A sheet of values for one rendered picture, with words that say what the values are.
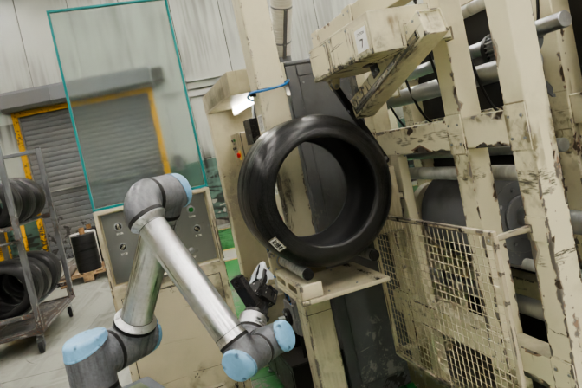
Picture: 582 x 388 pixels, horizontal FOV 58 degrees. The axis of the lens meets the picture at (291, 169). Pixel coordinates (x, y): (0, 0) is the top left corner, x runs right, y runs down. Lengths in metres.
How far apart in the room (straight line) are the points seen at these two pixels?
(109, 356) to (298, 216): 0.97
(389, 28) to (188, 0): 9.91
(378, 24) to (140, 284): 1.19
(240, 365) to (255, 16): 1.50
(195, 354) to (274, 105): 1.27
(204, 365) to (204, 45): 9.23
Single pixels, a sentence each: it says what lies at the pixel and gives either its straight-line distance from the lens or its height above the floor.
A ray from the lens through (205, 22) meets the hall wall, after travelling 11.52.
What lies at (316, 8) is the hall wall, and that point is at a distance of 11.76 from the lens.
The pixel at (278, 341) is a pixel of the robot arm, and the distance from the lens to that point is 1.56.
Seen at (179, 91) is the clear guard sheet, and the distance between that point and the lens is 2.66.
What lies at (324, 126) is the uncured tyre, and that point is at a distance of 2.00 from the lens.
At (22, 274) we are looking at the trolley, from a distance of 5.39.
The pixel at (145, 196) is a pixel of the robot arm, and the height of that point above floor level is 1.33.
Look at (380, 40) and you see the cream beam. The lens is 1.87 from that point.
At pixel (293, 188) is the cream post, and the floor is 1.20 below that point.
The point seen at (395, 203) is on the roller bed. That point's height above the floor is 1.02.
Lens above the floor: 1.40
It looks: 3 degrees down
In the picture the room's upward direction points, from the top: 12 degrees counter-clockwise
